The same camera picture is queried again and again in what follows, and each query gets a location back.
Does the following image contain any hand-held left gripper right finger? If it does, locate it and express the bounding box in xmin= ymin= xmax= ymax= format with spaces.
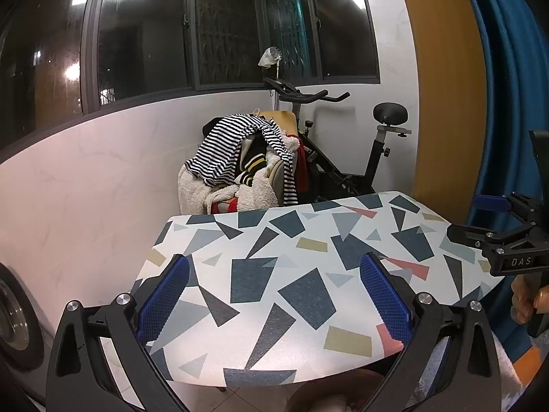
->
xmin=359 ymin=252 xmax=502 ymax=412

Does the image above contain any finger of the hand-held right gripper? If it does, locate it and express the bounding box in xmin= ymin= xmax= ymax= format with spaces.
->
xmin=447 ymin=223 xmax=533 ymax=250
xmin=474 ymin=194 xmax=541 ymax=224

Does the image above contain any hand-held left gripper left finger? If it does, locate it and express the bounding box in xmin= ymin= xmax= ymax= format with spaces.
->
xmin=45 ymin=253 xmax=191 ymax=412

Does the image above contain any maroon plastic basin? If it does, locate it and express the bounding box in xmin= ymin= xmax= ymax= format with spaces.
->
xmin=287 ymin=371 xmax=387 ymax=412

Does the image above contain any person's right hand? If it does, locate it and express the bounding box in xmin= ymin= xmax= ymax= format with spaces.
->
xmin=510 ymin=275 xmax=549 ymax=326

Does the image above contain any geometric patterned tablecloth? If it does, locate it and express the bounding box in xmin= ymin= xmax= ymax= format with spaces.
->
xmin=133 ymin=192 xmax=507 ymax=389

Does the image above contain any wooden door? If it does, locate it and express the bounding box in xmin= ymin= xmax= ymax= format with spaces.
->
xmin=394 ymin=0 xmax=487 ymax=224

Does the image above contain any black exercise bike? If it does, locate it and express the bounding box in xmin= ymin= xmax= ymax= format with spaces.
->
xmin=262 ymin=77 xmax=412 ymax=207

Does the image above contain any blue curtain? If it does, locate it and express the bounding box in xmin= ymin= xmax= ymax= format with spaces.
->
xmin=455 ymin=0 xmax=549 ymax=353

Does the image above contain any red hanging garment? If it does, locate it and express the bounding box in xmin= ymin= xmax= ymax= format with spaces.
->
xmin=296 ymin=144 xmax=310 ymax=192

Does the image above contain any grey washing machine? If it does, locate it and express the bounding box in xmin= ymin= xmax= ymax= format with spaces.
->
xmin=0 ymin=262 xmax=58 ymax=404

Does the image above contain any dark jacket with yellow stripes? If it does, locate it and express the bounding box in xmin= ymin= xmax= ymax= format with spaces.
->
xmin=234 ymin=131 xmax=275 ymax=187

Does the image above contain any black white striped shirt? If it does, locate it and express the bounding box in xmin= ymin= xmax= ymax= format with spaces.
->
xmin=185 ymin=114 xmax=299 ymax=207

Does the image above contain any white plastic bag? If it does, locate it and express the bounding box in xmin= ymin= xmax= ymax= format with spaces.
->
xmin=257 ymin=46 xmax=283 ymax=68

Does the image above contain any dark framed window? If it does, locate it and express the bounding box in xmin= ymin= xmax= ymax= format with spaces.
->
xmin=0 ymin=0 xmax=380 ymax=151

